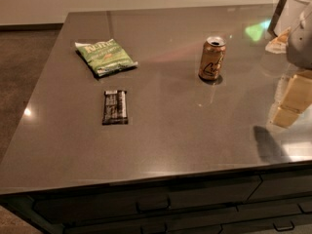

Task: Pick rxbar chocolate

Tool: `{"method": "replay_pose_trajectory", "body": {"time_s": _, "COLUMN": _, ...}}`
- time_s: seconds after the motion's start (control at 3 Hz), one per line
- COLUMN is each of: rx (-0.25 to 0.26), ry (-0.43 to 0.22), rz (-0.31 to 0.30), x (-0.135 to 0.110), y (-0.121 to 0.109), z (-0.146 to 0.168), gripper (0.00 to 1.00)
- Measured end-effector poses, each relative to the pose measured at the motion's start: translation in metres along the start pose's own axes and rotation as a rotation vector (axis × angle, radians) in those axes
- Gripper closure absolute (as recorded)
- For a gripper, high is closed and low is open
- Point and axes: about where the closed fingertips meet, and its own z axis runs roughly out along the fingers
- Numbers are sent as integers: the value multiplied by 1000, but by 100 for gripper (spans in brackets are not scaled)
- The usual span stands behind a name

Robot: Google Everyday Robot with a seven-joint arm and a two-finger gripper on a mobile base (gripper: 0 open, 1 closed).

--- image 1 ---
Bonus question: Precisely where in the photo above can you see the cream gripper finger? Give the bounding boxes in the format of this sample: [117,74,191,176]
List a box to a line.
[277,74,312,114]
[271,106,300,128]

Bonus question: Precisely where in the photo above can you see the black rxbar chocolate bar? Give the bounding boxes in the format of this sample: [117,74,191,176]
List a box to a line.
[102,90,128,125]

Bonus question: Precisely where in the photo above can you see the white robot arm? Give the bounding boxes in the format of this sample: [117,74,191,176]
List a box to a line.
[269,4,312,128]

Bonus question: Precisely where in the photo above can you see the dark right drawer front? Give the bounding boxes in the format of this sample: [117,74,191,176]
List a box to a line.
[250,169,312,201]

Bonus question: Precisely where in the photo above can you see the dark drawer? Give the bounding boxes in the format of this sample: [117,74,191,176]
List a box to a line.
[250,169,312,201]
[64,201,312,234]
[33,176,260,223]

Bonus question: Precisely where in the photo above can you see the orange lacroix soda can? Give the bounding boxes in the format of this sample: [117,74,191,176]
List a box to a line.
[198,36,226,81]

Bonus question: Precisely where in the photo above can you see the dark lower drawer front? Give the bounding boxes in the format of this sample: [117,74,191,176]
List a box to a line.
[64,201,312,234]

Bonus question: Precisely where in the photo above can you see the green chip bag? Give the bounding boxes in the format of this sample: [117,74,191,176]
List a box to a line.
[75,39,137,77]

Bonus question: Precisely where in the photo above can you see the dark upper drawer front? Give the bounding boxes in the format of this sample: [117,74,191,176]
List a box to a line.
[33,176,260,223]

